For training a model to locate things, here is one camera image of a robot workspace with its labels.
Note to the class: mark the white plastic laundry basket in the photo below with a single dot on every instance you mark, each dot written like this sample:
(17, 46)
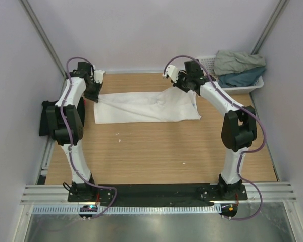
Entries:
(208, 62)

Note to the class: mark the teal blue t shirt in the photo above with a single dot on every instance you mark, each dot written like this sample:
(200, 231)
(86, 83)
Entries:
(246, 78)

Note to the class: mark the left aluminium corner post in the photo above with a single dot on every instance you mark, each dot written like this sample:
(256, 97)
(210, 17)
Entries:
(42, 35)

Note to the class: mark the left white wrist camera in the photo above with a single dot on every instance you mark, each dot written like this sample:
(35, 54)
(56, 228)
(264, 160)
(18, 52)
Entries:
(98, 76)

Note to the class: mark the slotted grey cable duct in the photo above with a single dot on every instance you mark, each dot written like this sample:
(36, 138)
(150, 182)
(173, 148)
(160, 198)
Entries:
(92, 210)

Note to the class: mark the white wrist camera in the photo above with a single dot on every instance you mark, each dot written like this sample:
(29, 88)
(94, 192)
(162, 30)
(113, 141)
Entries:
(171, 72)
(98, 76)

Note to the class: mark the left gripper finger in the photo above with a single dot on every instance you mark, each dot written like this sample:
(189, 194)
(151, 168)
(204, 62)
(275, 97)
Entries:
(96, 92)
(89, 96)

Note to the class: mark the white t shirt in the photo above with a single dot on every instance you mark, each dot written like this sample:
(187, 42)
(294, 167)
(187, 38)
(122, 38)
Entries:
(170, 105)

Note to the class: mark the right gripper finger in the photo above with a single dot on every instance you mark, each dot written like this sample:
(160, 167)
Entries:
(177, 83)
(185, 88)

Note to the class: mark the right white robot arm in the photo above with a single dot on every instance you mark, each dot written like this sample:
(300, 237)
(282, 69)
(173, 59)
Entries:
(239, 128)

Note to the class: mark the right aluminium corner post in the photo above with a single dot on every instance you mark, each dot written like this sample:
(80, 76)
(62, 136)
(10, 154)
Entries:
(271, 23)

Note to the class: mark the grey t shirt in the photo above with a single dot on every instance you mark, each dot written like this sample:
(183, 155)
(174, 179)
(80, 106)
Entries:
(228, 62)

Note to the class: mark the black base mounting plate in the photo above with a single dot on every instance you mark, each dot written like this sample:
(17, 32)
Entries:
(155, 195)

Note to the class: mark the black folded t shirt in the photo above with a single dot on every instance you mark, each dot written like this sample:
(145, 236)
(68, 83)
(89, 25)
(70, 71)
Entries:
(43, 128)

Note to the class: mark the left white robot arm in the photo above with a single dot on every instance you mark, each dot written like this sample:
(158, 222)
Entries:
(66, 127)

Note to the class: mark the aluminium front frame rail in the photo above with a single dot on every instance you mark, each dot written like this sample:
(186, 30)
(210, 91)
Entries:
(262, 191)

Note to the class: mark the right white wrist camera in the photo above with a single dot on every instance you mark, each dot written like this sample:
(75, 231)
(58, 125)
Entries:
(171, 72)

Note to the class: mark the aluminium corner post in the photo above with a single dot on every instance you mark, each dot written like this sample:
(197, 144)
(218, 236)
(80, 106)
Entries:
(271, 23)
(42, 35)

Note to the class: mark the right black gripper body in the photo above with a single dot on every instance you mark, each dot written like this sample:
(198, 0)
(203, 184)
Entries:
(184, 78)

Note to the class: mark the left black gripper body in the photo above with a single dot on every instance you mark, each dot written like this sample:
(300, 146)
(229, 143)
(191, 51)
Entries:
(91, 89)

